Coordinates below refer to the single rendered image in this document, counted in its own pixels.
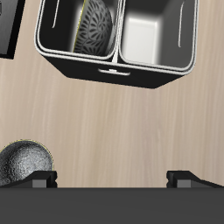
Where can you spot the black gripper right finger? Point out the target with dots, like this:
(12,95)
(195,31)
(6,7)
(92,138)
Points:
(180,178)

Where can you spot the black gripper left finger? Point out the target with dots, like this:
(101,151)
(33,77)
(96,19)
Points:
(43,179)

